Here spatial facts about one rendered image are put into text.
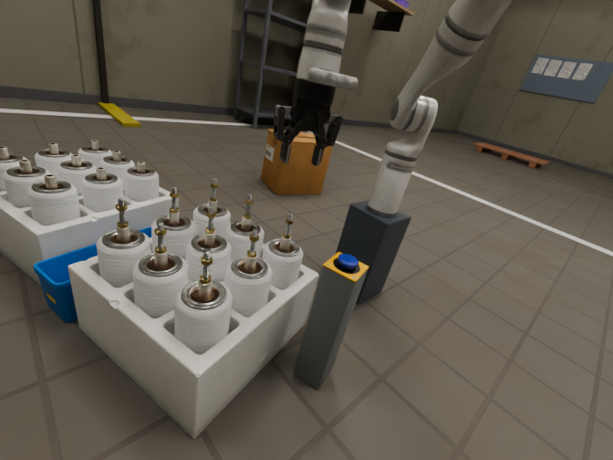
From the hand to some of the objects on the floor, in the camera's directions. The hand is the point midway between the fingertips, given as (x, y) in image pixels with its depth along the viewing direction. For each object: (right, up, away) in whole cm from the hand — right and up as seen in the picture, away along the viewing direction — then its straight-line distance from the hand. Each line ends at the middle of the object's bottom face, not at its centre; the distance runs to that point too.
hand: (301, 157), depth 62 cm
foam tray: (-26, -40, +16) cm, 50 cm away
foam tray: (-71, -18, +38) cm, 82 cm away
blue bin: (-52, -31, +22) cm, 64 cm away
